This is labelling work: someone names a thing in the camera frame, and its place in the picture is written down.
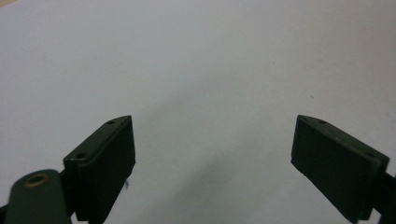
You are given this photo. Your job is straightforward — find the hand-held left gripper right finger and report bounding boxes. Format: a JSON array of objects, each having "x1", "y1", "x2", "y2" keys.
[{"x1": 290, "y1": 114, "x2": 390, "y2": 224}]

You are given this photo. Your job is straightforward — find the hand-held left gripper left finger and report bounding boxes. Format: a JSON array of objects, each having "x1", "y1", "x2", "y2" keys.
[{"x1": 63, "y1": 115, "x2": 136, "y2": 224}]

